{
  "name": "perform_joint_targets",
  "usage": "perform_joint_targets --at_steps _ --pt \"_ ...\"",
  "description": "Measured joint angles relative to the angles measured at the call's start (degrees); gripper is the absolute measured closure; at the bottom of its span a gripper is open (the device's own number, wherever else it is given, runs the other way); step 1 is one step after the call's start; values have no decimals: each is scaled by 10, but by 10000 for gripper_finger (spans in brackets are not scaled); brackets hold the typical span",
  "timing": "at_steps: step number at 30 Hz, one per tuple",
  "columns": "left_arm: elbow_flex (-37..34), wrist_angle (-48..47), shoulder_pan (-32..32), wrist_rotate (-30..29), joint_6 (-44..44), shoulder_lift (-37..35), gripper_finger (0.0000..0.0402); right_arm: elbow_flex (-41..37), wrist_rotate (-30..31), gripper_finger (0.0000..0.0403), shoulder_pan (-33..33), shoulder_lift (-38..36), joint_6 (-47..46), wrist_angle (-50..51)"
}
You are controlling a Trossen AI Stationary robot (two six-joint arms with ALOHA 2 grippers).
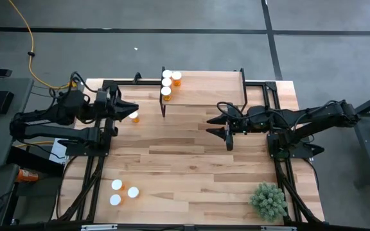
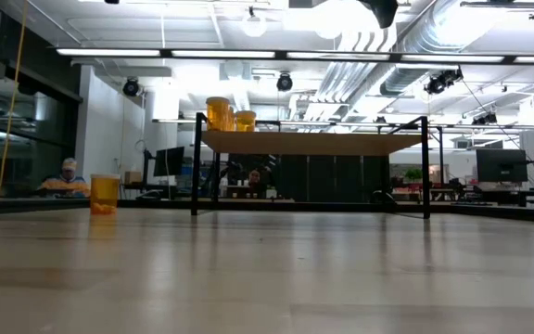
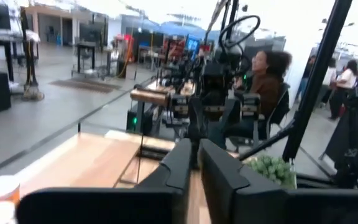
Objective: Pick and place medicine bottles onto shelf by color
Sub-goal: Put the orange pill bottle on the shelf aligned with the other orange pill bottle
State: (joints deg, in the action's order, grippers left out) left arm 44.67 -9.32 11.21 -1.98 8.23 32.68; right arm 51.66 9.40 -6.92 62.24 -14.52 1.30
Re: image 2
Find orange pill bottle white cap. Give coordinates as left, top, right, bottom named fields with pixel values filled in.
left=205, top=96, right=232, bottom=133
left=89, top=173, right=121, bottom=216
left=235, top=109, right=258, bottom=133

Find black partition panels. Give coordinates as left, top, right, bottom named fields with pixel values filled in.
left=227, top=154, right=391, bottom=203

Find black ceiling spotlight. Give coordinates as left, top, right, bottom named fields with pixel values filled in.
left=275, top=71, right=294, bottom=93
left=424, top=68, right=464, bottom=96
left=470, top=110, right=499, bottom=127
left=122, top=77, right=141, bottom=98

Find black computer monitor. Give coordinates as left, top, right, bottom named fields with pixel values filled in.
left=475, top=148, right=529, bottom=184
left=153, top=146, right=186, bottom=178

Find black beam with light strips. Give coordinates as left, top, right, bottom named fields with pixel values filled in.
left=55, top=46, right=534, bottom=67

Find wooden shelf black metal frame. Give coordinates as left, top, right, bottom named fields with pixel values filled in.
left=191, top=110, right=445, bottom=220

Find silver ventilation duct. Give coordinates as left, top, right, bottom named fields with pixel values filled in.
left=377, top=0, right=498, bottom=97

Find yellow power cable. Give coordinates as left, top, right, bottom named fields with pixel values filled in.
left=0, top=0, right=29, bottom=200

